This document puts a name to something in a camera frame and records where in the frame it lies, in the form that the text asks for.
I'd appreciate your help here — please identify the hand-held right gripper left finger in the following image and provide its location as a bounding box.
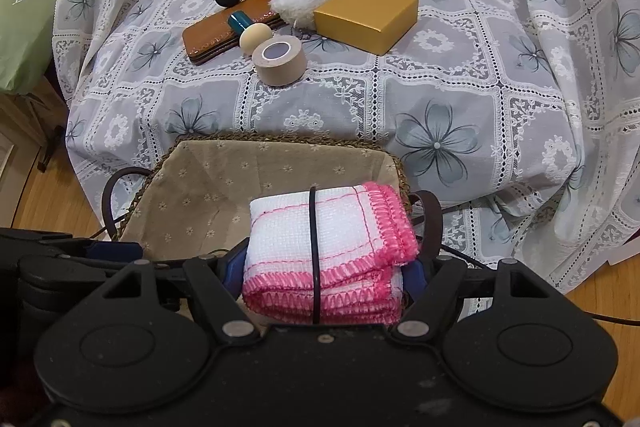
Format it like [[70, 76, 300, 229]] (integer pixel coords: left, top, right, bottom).
[[117, 249, 262, 342]]

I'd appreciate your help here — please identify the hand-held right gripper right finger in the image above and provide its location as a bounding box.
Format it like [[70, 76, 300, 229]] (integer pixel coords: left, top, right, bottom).
[[389, 254, 530, 341]]

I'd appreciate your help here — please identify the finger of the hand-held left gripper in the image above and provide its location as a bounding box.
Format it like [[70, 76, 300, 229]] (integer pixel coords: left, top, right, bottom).
[[0, 229, 146, 265]]

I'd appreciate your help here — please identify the white cloth with pink edge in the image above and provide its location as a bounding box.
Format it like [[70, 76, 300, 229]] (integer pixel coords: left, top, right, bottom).
[[242, 181, 420, 327]]

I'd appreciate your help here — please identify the black elastic band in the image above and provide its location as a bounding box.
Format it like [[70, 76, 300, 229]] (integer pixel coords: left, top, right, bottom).
[[308, 187, 324, 326]]

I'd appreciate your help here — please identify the woven basket with fabric liner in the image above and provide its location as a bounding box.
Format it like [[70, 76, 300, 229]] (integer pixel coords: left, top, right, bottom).
[[102, 134, 444, 308]]

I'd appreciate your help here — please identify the floral lace tablecloth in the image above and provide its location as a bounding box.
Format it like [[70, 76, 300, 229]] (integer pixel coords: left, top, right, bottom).
[[50, 0, 640, 295]]

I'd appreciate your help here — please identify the beige tape roll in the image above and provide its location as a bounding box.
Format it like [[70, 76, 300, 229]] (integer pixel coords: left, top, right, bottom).
[[251, 38, 309, 87]]

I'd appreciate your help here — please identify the beige egg-shaped sponge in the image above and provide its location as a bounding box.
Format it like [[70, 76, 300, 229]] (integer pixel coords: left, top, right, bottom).
[[239, 23, 275, 56]]

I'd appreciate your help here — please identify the brown leather wallet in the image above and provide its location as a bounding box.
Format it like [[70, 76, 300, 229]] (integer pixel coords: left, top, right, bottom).
[[182, 0, 287, 67]]

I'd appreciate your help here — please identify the gold cardboard box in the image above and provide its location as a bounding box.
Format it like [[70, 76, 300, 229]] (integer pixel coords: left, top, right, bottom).
[[313, 0, 420, 56]]

